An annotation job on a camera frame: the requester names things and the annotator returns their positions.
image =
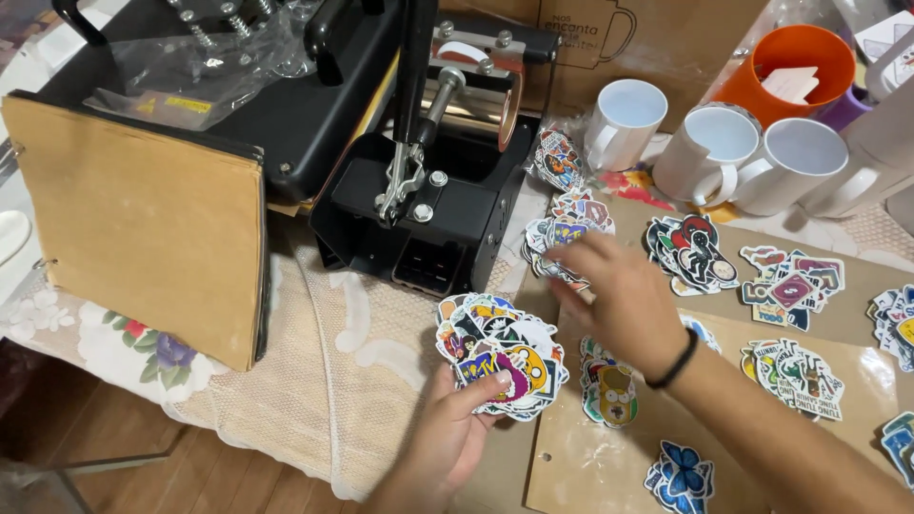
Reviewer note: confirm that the orange plastic cup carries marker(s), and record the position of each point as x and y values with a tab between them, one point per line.
750	89

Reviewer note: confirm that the black mug heat press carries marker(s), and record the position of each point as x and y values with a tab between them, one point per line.
457	214

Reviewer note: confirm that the blue butterfly sticker pile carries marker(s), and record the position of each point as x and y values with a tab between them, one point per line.
682	478

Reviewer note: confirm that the floral lace tablecloth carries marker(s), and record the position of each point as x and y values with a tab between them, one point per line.
321	357

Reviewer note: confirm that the small white and blue stickers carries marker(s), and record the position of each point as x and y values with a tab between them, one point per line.
705	332

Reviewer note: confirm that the black flat heat press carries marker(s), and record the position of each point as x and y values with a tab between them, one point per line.
307	114

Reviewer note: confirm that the purple cup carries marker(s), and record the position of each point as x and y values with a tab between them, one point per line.
842	111

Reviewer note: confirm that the brown kraft paper album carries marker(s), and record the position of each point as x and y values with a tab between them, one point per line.
143	221

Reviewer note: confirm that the sticker pile with yellow patch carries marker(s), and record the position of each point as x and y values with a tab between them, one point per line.
896	325

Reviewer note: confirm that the purple and teal sticker pile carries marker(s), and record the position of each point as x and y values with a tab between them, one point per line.
792	289

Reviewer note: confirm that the plain kraft album page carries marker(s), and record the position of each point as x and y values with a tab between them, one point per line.
850	314

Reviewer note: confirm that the black wristband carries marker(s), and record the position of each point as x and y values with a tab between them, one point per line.
677	362

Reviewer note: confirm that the white ceramic mug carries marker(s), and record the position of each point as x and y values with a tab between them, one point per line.
792	168
628	118
703	153

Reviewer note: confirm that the clear plastic bag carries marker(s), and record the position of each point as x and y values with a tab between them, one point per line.
193	64

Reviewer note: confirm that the white printed mug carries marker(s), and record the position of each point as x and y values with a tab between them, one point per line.
889	50

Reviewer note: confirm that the black and white lettered stickers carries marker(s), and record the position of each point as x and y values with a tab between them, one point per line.
796	378

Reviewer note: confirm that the person's right fingers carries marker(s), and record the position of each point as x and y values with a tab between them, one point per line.
582	275

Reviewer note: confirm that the cardboard box with mug print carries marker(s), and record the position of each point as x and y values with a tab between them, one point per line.
671	57

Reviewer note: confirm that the red and black sticker pile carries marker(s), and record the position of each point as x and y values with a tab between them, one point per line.
696	253

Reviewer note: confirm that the white curved object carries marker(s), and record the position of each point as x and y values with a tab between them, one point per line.
11	235

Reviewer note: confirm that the clear bag of stickers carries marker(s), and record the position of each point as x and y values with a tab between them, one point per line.
558	161

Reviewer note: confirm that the person's right hand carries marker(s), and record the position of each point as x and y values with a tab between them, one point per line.
628	307

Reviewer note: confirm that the sticker pile with yellow face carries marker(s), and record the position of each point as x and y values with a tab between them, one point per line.
614	396

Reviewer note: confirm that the white paper piece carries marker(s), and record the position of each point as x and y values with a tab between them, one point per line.
789	84

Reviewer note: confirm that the person's left hand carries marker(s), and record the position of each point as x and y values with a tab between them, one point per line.
444	442

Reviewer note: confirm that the pile of mixed colourful stickers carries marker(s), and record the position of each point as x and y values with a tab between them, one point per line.
564	218

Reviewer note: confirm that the stack of cartoon stickers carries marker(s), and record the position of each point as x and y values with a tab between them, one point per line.
500	342

